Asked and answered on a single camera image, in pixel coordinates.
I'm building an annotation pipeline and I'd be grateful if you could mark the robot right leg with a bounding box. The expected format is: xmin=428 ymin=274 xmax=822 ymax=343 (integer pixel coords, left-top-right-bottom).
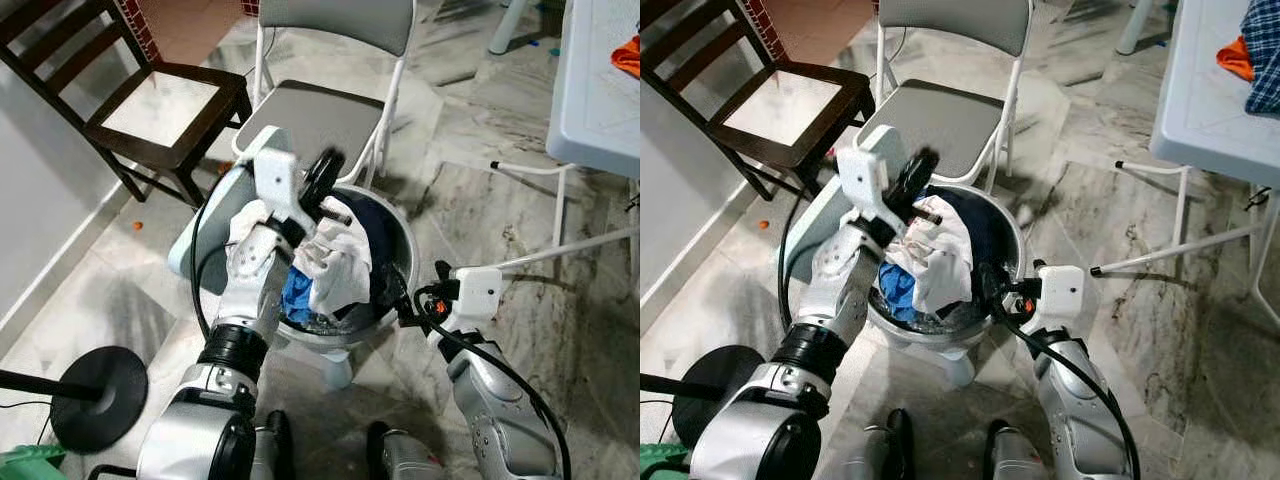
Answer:
xmin=985 ymin=418 xmax=1051 ymax=480
xmin=365 ymin=420 xmax=446 ymax=480

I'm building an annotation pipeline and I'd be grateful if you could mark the round grey laundry basket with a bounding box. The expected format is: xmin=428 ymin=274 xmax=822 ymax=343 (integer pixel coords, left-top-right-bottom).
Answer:
xmin=860 ymin=183 xmax=1026 ymax=389
xmin=255 ymin=183 xmax=421 ymax=391

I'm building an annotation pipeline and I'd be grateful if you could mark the thin white garment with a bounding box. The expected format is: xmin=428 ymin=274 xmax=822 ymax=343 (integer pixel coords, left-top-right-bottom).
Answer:
xmin=885 ymin=195 xmax=976 ymax=317
xmin=292 ymin=205 xmax=374 ymax=317

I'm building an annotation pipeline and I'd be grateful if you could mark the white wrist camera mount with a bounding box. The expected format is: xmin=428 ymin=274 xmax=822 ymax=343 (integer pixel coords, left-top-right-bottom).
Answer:
xmin=836 ymin=147 xmax=901 ymax=241
xmin=1030 ymin=264 xmax=1086 ymax=346
xmin=436 ymin=266 xmax=504 ymax=346
xmin=252 ymin=147 xmax=323 ymax=239

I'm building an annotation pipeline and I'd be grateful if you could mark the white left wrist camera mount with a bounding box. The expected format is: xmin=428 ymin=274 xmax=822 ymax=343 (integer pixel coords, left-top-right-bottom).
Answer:
xmin=252 ymin=147 xmax=323 ymax=239
xmin=836 ymin=147 xmax=901 ymax=241

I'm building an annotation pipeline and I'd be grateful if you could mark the pale blue folding table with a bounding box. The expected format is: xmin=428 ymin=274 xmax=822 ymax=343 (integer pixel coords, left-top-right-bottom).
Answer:
xmin=1090 ymin=0 xmax=1280 ymax=331
xmin=488 ymin=0 xmax=641 ymax=273

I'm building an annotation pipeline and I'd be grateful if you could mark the grey folding chair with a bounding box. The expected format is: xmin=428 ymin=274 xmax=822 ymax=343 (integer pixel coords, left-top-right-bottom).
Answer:
xmin=855 ymin=0 xmax=1036 ymax=196
xmin=232 ymin=0 xmax=416 ymax=191

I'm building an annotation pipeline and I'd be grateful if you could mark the dark navy cloth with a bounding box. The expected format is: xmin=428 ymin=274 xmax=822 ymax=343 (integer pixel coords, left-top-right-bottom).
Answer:
xmin=925 ymin=185 xmax=1011 ymax=311
xmin=345 ymin=190 xmax=406 ymax=306

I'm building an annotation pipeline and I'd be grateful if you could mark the green plastic basket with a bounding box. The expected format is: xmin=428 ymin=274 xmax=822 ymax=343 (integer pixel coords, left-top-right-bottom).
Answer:
xmin=0 ymin=445 xmax=69 ymax=480
xmin=640 ymin=443 xmax=691 ymax=480

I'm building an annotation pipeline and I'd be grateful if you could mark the robot leg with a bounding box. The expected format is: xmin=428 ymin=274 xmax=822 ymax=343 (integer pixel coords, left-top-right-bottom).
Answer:
xmin=365 ymin=420 xmax=446 ymax=480
xmin=845 ymin=408 xmax=913 ymax=480
xmin=248 ymin=408 xmax=297 ymax=480
xmin=985 ymin=418 xmax=1051 ymax=480

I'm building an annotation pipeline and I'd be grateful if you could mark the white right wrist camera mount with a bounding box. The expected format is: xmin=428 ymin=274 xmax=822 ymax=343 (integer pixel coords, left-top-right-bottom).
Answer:
xmin=1030 ymin=264 xmax=1086 ymax=346
xmin=436 ymin=266 xmax=504 ymax=346

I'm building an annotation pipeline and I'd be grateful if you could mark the robot left leg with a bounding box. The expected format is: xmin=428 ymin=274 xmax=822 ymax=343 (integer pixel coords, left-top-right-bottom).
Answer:
xmin=248 ymin=408 xmax=297 ymax=480
xmin=845 ymin=408 xmax=913 ymax=480

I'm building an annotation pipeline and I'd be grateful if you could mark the blue checked shirt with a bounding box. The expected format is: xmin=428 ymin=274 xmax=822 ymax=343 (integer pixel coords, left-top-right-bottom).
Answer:
xmin=1240 ymin=0 xmax=1280 ymax=113

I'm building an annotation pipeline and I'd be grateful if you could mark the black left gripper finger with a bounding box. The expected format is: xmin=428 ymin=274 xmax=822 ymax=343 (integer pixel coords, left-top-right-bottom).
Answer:
xmin=320 ymin=150 xmax=347 ymax=209
xmin=305 ymin=150 xmax=333 ymax=204
xmin=895 ymin=150 xmax=926 ymax=204
xmin=910 ymin=150 xmax=941 ymax=207

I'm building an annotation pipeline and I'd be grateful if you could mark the orange cloth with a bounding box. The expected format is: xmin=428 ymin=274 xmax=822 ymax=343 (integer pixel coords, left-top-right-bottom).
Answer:
xmin=1216 ymin=35 xmax=1257 ymax=83
xmin=612 ymin=35 xmax=641 ymax=79

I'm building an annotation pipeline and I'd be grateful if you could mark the bright blue cloth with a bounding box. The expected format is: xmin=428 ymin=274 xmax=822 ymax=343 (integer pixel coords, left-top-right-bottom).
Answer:
xmin=280 ymin=265 xmax=316 ymax=323
xmin=878 ymin=262 xmax=918 ymax=321

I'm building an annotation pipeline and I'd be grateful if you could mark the dark wooden chair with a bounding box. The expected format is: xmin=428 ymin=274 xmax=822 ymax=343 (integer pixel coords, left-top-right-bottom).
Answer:
xmin=640 ymin=0 xmax=877 ymax=206
xmin=0 ymin=0 xmax=253 ymax=208

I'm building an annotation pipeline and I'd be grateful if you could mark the black round floor stand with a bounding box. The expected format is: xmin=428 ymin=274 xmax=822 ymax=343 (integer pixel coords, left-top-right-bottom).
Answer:
xmin=0 ymin=345 xmax=149 ymax=456
xmin=640 ymin=345 xmax=766 ymax=449

